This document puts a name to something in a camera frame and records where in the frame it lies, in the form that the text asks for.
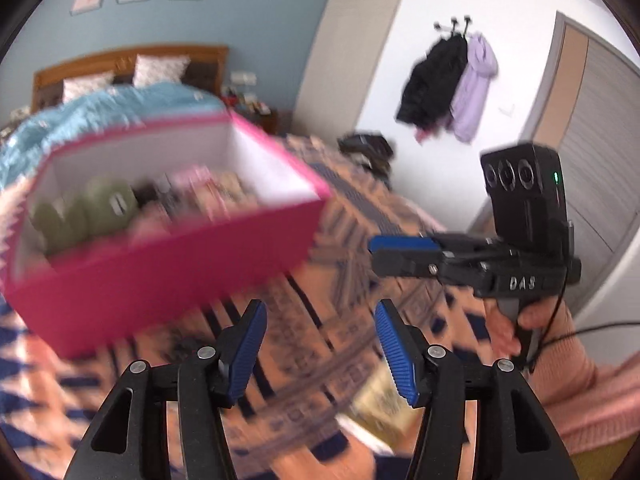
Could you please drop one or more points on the beige teddy bear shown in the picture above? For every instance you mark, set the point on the beige teddy bear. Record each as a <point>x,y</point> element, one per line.
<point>232,192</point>

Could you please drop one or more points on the purple hoodie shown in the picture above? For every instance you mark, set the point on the purple hoodie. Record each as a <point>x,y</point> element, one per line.
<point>472,90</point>

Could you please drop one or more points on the yellow packet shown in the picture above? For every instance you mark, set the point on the yellow packet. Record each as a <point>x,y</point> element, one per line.
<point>385,400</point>

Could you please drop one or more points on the wooden headboard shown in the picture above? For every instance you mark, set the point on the wooden headboard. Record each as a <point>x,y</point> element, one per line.
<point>210,60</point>

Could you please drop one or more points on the person's right hand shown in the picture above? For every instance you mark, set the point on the person's right hand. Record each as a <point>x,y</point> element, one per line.
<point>550,320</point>

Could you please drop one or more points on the black jacket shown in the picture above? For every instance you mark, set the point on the black jacket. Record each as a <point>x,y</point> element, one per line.
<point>432,85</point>

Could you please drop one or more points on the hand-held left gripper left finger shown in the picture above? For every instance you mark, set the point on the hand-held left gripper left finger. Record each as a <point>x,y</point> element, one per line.
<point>247,350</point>

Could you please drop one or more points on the pink satin packet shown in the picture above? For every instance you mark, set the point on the pink satin packet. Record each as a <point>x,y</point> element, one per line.
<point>194,181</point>

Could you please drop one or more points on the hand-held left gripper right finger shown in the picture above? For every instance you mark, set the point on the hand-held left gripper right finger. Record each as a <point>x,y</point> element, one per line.
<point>397,355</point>

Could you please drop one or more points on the green plush toy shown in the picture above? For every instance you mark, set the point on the green plush toy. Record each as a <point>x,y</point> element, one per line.
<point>100,210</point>

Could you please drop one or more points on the dark fuzzy object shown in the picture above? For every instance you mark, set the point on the dark fuzzy object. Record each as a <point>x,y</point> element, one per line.
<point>155,192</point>

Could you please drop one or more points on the pink knitted plush toy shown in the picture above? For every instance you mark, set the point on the pink knitted plush toy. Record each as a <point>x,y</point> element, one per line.
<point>155,227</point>

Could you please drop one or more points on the beige wardrobe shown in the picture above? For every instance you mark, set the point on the beige wardrobe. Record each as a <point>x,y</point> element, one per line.
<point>345,50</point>

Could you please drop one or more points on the person's right forearm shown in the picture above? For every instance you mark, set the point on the person's right forearm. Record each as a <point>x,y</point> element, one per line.
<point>590,400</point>

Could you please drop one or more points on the white wall socket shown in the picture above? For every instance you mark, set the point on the white wall socket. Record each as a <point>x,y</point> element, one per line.
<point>243,78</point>

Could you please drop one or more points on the blue floral duvet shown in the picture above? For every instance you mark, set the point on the blue floral duvet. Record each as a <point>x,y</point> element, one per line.
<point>100,105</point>

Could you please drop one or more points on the wooden nightstand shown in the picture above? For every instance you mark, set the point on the wooden nightstand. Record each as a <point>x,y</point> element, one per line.
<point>260,120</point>

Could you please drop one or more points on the white patterned pillow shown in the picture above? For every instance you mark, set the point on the white patterned pillow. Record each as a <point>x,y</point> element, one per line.
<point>87,87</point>
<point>160,70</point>

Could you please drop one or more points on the black coat hooks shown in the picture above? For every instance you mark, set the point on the black coat hooks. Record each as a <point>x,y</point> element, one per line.
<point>452,25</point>

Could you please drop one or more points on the pink cardboard box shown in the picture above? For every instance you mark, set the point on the pink cardboard box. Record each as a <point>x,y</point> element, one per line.
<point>150,280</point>

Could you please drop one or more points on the orange patterned blanket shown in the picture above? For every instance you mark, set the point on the orange patterned blanket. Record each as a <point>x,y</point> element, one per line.
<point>320,310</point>

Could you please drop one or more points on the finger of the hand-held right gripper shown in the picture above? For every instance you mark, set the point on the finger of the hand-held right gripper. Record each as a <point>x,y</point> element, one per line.
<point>405,265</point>
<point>400,245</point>

